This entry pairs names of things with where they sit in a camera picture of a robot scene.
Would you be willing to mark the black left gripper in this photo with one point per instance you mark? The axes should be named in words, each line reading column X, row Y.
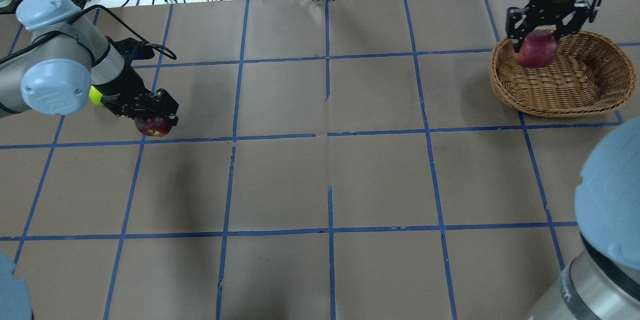
column 123, row 86

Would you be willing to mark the red yellow apple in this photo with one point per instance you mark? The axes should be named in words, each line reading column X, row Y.
column 538, row 50

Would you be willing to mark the dark red apple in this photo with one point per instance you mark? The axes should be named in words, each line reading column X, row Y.
column 153, row 126

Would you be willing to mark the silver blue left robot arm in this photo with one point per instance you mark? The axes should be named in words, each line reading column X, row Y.
column 67, row 56

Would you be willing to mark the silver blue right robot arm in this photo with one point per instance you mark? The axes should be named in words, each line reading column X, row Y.
column 602, row 282

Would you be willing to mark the woven wicker basket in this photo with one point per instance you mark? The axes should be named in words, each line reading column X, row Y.
column 590, row 75

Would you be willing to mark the green apple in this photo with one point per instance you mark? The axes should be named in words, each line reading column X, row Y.
column 95, row 97

